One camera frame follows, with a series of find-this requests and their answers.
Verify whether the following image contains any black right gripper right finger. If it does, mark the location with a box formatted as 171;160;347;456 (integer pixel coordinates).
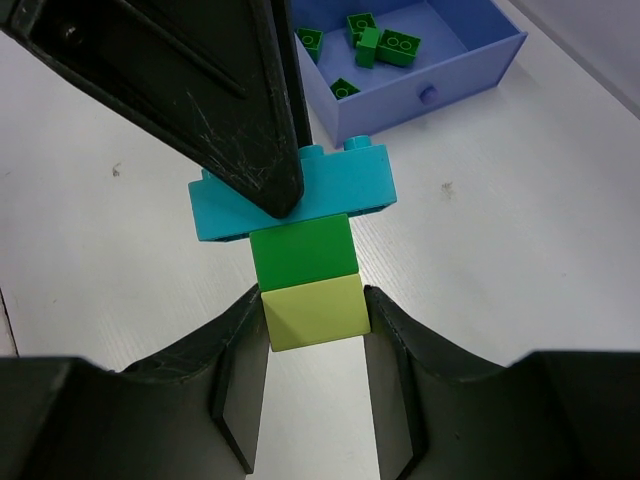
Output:
364;286;639;479

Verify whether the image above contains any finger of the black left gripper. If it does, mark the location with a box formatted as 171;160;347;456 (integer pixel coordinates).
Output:
1;0;312;218

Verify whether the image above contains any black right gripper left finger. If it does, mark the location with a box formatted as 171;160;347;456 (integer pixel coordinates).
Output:
1;288;269;479

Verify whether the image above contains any lime lego brick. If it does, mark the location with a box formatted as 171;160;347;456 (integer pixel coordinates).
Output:
261;274;371;352

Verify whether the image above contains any cyan long lego brick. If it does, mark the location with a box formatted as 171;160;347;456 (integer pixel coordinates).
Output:
188;135;397;242

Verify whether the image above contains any small green lego brick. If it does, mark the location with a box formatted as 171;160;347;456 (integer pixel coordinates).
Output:
249;214;359;292

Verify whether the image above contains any dark green square lego brick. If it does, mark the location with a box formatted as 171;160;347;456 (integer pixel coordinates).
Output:
296;27;324;63

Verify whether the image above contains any green four-stud lego brick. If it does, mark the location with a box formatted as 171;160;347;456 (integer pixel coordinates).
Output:
330;77;360;100

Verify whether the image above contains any green heart lego brick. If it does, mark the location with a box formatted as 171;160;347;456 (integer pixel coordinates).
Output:
346;12;377;47

